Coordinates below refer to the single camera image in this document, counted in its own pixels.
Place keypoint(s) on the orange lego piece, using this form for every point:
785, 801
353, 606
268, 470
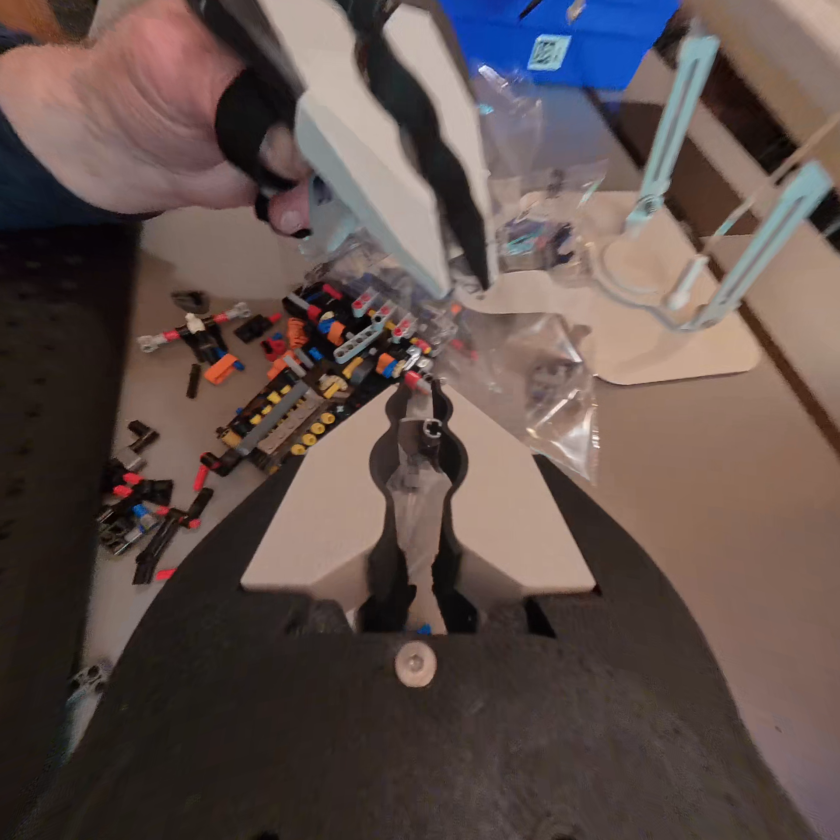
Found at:
220, 371

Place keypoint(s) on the black lego joint assembly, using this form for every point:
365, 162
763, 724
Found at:
197, 334

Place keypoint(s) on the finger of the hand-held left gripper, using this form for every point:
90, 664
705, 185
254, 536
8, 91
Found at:
453, 79
367, 177

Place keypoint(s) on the person's left forearm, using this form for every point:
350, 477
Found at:
39, 190

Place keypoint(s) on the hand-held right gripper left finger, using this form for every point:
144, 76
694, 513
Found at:
315, 518

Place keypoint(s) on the blue bin with white tag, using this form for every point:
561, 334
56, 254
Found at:
604, 39

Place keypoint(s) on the wooden and white book stand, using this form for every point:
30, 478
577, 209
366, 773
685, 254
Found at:
656, 354

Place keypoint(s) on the black lego assembly yellow studs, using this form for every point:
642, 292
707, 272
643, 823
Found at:
282, 420

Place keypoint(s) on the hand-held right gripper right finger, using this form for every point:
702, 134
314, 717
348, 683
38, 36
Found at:
518, 518

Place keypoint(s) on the large clear plastic bag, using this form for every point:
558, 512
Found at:
558, 420

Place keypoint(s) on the clear bag of pieces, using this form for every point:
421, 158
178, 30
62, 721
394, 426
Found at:
525, 236

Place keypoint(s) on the person's left hand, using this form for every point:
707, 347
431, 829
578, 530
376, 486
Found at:
131, 111

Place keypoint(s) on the pile of loose lego pieces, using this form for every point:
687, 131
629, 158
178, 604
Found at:
315, 328

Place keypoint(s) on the light grey lego beam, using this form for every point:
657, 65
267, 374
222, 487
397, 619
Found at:
358, 341

